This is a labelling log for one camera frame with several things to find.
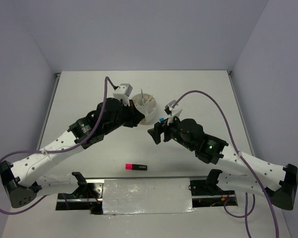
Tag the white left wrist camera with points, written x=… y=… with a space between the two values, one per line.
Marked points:
x=122 y=93

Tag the white round compartment organizer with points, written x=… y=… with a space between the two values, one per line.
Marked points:
x=149 y=110

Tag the pink capped black highlighter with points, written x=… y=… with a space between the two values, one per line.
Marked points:
x=136 y=167

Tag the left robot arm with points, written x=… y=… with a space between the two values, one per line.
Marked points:
x=26 y=179

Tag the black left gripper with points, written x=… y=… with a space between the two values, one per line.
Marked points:
x=135 y=116

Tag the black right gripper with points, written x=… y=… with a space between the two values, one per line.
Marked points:
x=161 y=127

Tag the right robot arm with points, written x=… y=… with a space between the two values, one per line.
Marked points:
x=234 y=170

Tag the silver foil taped panel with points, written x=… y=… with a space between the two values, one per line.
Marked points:
x=146 y=196

